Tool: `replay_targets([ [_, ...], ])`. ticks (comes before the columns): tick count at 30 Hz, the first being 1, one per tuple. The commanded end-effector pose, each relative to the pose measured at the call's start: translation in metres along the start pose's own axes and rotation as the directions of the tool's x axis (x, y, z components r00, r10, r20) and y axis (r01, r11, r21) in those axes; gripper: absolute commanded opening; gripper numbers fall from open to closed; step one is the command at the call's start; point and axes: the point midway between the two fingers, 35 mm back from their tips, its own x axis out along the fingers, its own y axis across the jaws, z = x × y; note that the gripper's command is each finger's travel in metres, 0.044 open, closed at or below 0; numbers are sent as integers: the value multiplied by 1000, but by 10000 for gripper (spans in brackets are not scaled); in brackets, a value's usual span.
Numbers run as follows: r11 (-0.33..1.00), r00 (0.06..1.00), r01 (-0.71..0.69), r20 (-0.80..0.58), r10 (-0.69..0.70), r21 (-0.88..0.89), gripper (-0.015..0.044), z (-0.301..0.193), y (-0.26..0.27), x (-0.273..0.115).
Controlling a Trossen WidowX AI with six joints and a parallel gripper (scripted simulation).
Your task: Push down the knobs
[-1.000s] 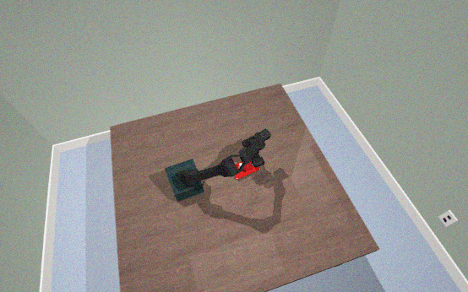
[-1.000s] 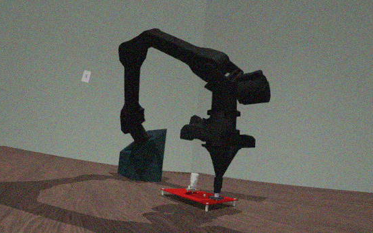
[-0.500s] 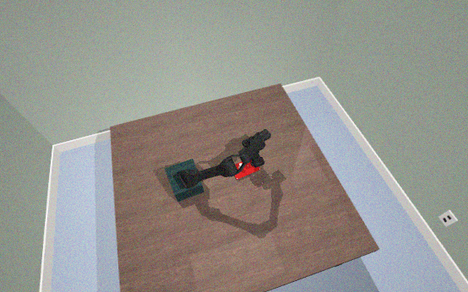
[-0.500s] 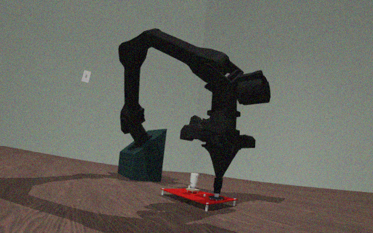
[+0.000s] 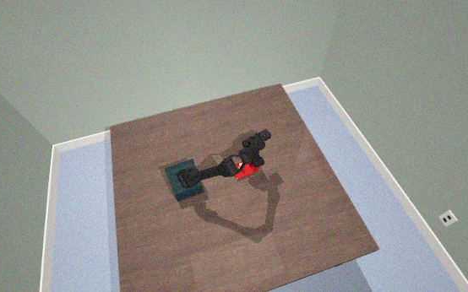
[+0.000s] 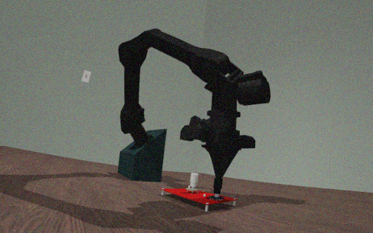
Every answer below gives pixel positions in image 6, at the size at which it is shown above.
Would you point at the red circuit board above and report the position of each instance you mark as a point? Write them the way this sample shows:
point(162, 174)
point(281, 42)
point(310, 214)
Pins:
point(200, 196)

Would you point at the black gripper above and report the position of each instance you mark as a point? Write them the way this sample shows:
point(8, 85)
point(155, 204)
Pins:
point(223, 140)

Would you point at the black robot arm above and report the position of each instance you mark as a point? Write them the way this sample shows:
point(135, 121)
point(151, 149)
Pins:
point(209, 65)

